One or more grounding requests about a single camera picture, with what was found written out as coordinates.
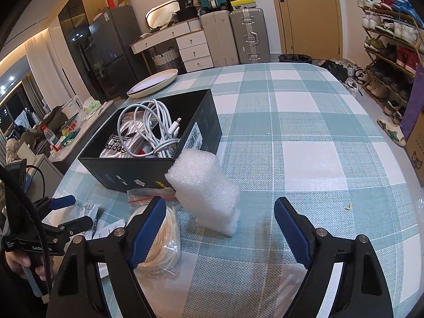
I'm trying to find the row of shoes on rack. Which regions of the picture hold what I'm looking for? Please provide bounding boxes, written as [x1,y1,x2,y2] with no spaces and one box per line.
[358,0,424,110]

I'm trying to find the white curtain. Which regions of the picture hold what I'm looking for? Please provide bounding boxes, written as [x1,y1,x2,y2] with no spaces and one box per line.
[26,26,67,107]

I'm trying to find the tan door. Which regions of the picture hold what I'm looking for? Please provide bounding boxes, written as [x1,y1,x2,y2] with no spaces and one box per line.
[268,0,342,62]

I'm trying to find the pile of shoes on floor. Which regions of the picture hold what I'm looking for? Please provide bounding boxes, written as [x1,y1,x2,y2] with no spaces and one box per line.
[320,59,365,95]

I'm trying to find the woven white basket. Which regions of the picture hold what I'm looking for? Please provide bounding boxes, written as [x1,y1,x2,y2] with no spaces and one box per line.
[152,48,179,75]

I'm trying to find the grey refrigerator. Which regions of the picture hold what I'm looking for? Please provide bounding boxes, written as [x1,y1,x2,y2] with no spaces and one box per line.
[89,6,148,98]

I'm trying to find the cream rope coil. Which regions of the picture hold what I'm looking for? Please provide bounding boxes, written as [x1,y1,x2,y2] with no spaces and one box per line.
[127,205,182,277]

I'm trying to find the black bag with label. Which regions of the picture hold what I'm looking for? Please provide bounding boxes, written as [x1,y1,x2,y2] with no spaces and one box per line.
[174,0,199,20]

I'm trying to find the hanging clothes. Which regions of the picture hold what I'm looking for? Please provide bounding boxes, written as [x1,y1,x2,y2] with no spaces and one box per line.
[15,109,34,130]

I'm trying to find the tall black glass cabinet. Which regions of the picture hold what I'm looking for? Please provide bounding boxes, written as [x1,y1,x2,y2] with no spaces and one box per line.
[58,0,107,101]

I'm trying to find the purple bag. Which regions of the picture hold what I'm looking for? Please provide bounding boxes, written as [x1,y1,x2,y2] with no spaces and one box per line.
[399,73,424,133]

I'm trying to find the green white tissue pack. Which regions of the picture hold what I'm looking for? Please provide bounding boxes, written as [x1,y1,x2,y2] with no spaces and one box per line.
[81,98,101,115]

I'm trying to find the silver suitcase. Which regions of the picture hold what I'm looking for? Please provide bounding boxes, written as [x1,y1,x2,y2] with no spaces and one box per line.
[230,7,270,65]

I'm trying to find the clear zip bag red strip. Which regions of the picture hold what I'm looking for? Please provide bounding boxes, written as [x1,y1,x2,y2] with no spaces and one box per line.
[127,187,179,206]

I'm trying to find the beige suitcase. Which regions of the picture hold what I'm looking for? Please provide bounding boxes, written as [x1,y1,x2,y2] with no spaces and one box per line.
[200,10,240,68]

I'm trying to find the white dresser with drawers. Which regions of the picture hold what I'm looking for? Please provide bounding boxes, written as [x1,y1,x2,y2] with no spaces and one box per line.
[130,20,214,73]

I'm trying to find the plastic water bottle red label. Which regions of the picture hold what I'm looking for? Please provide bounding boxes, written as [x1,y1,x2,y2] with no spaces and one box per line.
[43,125,62,153]

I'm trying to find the white charging cable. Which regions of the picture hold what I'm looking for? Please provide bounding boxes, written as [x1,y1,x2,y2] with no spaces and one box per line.
[117,99,183,158]

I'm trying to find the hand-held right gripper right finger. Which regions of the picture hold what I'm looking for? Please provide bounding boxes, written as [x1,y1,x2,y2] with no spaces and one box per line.
[273,196,395,318]

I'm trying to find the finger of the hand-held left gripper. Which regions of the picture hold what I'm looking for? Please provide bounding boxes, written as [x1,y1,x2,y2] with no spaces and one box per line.
[45,215,95,240]
[31,195,76,211]

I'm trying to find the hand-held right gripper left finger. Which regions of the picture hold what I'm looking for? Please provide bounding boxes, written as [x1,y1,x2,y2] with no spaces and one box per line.
[46,196,167,318]

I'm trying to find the black yellow shoe box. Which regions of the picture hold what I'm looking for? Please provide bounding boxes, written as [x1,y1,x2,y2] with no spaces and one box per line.
[230,0,258,10]

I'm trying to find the metal shoe rack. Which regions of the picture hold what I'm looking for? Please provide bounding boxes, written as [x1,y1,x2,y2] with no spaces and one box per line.
[358,0,424,113]

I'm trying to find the white kettle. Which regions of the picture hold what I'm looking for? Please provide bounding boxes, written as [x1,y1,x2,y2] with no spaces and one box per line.
[61,95,83,115]

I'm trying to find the black cardboard box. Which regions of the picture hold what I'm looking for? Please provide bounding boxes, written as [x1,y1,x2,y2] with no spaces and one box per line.
[77,88,223,193]

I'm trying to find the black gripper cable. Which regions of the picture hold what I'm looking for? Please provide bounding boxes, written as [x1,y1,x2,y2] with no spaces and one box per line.
[0,164,55,294]

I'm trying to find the printed cardboard box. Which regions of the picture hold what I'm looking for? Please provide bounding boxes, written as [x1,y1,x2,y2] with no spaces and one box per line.
[405,113,424,188]

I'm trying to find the green white checked tablecloth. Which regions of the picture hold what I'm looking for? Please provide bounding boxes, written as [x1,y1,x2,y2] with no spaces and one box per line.
[40,62,424,318]

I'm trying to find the person's left hand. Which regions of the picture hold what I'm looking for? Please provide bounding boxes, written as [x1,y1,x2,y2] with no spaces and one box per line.
[5,250,50,283]

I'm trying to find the white green slipper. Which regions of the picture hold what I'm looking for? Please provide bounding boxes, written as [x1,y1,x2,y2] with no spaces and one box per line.
[377,117,406,147]

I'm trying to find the white bubble wrap roll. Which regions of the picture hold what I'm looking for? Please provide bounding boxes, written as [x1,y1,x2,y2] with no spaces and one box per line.
[165,149,241,238]

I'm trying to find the striped black white sock packet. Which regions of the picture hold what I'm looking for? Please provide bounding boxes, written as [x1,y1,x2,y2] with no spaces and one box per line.
[99,122,156,158]

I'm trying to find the white oval mirror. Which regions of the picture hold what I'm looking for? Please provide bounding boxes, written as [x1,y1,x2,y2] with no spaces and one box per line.
[146,2,181,30]

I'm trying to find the cream oval plate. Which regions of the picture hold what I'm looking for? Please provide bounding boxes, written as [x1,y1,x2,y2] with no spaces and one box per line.
[127,68,179,99]

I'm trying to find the white side counter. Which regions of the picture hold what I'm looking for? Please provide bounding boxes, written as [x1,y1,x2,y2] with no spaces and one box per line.
[50,101,116,169]

